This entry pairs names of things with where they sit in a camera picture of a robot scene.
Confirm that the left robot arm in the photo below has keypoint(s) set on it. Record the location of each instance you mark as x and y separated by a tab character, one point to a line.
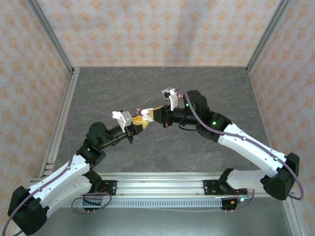
61	172

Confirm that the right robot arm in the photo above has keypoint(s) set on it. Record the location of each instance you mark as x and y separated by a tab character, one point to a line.
246	145

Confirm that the grey metal lower panel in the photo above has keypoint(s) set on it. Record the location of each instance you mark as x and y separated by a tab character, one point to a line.
160	223

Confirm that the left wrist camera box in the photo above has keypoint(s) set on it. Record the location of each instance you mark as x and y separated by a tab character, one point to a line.
123	119

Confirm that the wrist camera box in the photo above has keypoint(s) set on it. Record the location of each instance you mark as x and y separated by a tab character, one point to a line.
123	119
171	97

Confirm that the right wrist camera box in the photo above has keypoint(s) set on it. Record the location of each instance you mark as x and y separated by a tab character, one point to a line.
171	97

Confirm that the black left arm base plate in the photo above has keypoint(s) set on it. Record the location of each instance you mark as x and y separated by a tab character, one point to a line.
112	186

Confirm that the aluminium side rail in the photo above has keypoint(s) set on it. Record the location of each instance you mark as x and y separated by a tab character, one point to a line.
70	88

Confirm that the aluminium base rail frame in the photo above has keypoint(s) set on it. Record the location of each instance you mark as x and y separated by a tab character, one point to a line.
160	184

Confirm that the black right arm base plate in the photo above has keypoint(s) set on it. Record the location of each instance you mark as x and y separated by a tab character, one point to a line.
209	186

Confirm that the aluminium frame post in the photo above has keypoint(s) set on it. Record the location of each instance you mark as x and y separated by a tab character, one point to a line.
50	34
267	34

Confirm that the aluminium frame leg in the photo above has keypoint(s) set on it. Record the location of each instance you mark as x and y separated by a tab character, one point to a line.
292	218

